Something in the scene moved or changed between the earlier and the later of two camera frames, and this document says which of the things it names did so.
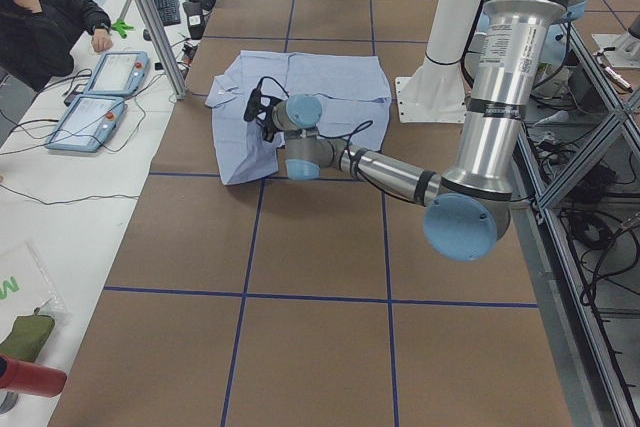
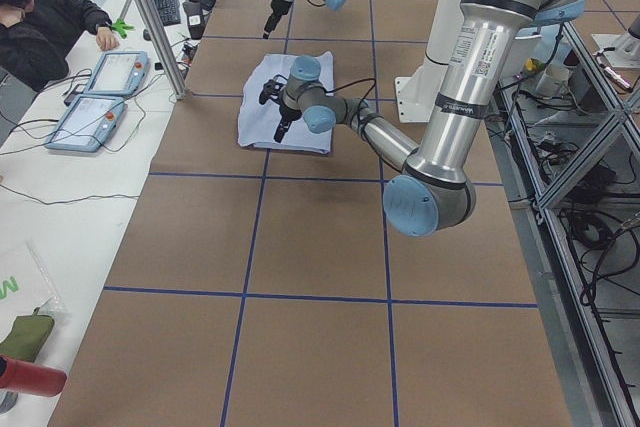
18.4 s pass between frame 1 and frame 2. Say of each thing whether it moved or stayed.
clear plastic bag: stayed
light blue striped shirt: moved
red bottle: stayed
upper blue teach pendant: stayed
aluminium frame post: stayed
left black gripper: moved
